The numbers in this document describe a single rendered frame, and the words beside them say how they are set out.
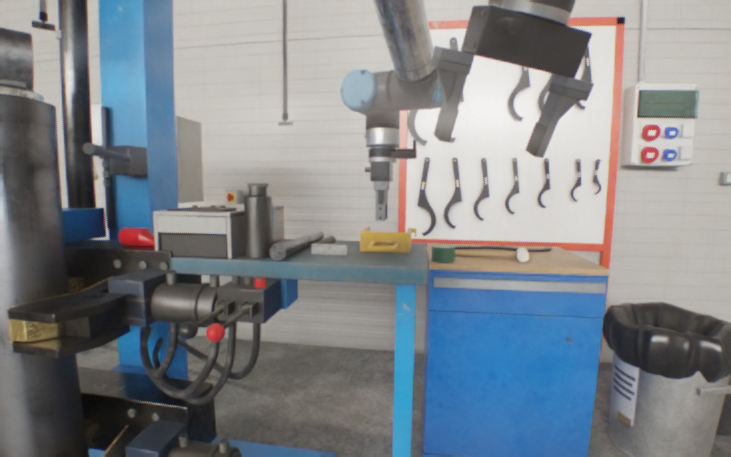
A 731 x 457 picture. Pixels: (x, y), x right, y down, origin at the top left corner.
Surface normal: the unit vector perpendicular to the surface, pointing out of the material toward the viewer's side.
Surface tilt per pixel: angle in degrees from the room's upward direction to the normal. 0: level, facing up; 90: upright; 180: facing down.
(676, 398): 93
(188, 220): 90
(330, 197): 90
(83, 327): 90
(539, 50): 113
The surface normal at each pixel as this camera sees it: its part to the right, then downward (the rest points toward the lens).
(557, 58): 0.12, 0.50
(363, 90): -0.47, 0.10
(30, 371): 0.72, 0.08
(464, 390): -0.14, 0.11
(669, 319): -0.54, -0.38
